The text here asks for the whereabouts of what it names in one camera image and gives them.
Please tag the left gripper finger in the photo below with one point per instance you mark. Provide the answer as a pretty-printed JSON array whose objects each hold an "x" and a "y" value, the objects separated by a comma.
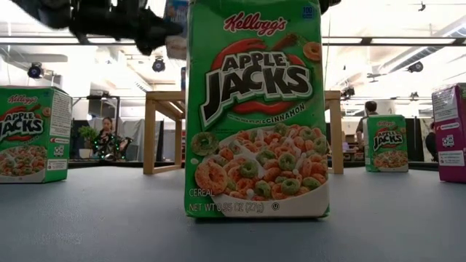
[{"x": 156, "y": 31}]

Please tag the magenta Raisin Bran cereal box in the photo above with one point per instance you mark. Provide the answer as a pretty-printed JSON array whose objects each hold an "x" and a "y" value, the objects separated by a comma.
[{"x": 451, "y": 145}]

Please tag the blue Rice Krispies cereal box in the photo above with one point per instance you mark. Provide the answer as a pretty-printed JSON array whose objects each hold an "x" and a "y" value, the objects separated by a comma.
[
  {"x": 183, "y": 78},
  {"x": 178, "y": 9}
]

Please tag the black ceiling spotlight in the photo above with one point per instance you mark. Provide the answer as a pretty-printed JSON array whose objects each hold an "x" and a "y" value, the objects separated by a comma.
[
  {"x": 158, "y": 64},
  {"x": 35, "y": 71},
  {"x": 415, "y": 66}
]

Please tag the slatted wooden shelf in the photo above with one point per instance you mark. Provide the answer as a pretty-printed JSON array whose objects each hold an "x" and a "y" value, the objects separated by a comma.
[{"x": 150, "y": 145}]

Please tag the green Apple Jacks cereal box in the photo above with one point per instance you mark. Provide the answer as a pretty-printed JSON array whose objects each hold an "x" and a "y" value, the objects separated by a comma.
[
  {"x": 255, "y": 145},
  {"x": 387, "y": 145},
  {"x": 32, "y": 145}
]

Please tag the potted green plant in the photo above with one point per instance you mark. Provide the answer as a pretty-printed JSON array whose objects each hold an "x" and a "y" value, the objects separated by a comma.
[{"x": 87, "y": 132}]

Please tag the person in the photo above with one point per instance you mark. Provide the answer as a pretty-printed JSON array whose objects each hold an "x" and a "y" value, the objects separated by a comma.
[
  {"x": 432, "y": 143},
  {"x": 370, "y": 106},
  {"x": 108, "y": 125}
]

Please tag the black partition panel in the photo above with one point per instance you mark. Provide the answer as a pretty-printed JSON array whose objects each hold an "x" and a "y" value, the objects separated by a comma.
[{"x": 415, "y": 140}]

